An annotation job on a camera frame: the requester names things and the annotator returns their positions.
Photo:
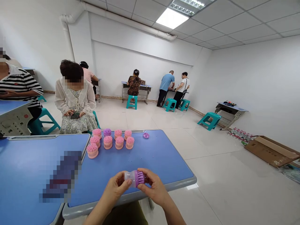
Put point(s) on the blue desk with grey rim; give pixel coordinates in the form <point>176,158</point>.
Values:
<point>140,159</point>

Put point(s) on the open cardboard box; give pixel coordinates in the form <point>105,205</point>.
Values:
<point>272,150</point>

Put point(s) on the person's left hand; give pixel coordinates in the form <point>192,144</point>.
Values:
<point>114,186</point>

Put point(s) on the blue desk with pen groove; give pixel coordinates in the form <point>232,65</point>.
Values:
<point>25,173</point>

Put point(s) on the small purple round lid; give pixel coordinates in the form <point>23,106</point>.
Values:
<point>146,135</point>

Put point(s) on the blue school desk with tools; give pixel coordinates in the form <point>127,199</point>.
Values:
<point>230,112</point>

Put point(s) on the blue school desk with basket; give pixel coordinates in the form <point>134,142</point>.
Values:
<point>145,90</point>

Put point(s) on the row of packets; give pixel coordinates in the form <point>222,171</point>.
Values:
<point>241,135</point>

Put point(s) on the teal plastic stool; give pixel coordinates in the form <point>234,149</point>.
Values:
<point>132,102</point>
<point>44,122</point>
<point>184,104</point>
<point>169,104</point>
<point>96,119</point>
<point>41,98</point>
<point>209,120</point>

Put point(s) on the ceiling light panel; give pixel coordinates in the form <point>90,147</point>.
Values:
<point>172,18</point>

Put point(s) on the cluster of pink bristle brushes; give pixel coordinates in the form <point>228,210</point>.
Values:
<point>110,141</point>

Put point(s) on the blue desk with grey frame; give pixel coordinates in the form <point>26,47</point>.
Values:
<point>11,117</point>

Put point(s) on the purple brush with clear cap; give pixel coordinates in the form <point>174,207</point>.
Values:
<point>134,179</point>

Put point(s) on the purple bristle brush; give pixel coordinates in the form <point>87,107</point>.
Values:
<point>107,132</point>

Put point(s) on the black phone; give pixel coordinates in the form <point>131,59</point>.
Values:
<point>75,115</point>

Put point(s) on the white drain pipe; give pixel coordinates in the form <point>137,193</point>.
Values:
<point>70,37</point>

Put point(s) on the clear plastic bag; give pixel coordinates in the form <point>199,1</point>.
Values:
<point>291,172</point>

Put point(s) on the person's body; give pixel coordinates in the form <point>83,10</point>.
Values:
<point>127,214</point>

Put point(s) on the person's right hand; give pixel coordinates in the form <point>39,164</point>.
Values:
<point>155,191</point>

